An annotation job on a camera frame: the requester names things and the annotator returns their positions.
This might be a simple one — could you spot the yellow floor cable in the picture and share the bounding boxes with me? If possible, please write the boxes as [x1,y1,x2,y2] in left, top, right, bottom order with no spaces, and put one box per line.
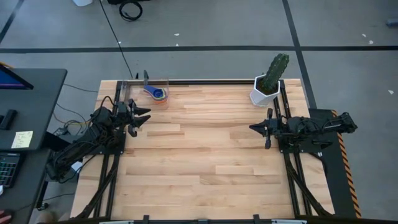
[52,110,94,126]

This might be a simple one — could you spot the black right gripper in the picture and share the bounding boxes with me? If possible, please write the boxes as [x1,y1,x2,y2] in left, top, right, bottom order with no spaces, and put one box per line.
[248,108,294,150]

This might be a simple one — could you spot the dark grey desk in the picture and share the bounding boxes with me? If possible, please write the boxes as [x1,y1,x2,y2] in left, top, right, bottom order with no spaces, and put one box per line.
[0,148,53,224]

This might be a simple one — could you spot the white paper sheet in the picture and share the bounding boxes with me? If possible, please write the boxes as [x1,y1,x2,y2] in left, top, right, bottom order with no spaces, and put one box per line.
[70,160,83,174]

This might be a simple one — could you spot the thin black floor cable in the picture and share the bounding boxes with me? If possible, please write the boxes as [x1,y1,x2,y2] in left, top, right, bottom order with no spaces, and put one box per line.
[63,83,100,94]

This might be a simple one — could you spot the white hexagonal planter pot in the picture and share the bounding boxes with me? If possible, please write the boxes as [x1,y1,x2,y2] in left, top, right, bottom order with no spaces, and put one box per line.
[249,74,281,108]

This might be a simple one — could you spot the long black floor cable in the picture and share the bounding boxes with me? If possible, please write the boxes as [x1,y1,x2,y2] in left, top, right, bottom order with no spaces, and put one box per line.
[98,0,135,80]

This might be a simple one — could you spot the black aluminium table frame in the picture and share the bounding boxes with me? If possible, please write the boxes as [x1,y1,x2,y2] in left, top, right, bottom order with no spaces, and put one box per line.
[74,79,333,224]

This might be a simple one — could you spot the person's hand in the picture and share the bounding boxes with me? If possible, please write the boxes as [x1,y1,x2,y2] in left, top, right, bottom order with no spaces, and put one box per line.
[0,210,13,224]

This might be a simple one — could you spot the dark blue measuring cup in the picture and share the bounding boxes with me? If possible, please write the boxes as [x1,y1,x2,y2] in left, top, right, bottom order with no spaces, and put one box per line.
[143,84,166,99]

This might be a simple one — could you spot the green cactus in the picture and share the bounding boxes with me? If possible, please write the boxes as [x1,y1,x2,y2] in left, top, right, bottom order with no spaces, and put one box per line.
[261,53,290,93]

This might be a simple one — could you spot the clear plastic basket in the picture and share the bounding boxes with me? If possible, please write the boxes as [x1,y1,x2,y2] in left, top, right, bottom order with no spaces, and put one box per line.
[119,75,170,110]

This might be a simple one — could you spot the black handheld device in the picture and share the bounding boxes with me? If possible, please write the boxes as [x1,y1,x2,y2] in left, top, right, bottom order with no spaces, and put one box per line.
[0,109,18,131]

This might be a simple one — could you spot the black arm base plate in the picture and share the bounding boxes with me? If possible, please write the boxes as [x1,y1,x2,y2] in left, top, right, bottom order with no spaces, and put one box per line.
[81,129,127,156]
[276,129,336,154]

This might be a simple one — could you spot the black backlit keyboard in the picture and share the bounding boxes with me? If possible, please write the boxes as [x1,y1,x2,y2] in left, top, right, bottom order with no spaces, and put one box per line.
[0,152,21,189]

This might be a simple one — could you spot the black desk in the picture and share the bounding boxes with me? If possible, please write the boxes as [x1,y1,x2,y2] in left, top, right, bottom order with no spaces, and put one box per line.
[0,68,68,152]

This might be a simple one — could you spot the yellow sticky note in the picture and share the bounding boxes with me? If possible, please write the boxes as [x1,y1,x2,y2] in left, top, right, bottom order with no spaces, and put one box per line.
[11,130,34,149]

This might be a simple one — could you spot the black floor object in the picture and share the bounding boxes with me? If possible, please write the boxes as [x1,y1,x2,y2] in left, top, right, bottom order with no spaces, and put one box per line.
[107,0,150,5]

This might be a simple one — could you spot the computer monitor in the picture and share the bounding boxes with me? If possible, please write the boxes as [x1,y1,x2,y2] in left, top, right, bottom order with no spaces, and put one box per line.
[0,63,35,91]

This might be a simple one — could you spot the coiled black cable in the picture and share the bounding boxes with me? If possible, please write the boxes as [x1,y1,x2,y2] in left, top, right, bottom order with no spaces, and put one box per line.
[118,0,144,22]

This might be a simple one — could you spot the black ramp with striped edge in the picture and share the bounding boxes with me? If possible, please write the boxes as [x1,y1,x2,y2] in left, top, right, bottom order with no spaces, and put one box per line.
[309,108,363,219]

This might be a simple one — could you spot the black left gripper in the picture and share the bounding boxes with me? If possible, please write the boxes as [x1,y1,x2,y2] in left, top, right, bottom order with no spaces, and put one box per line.
[115,98,152,138]

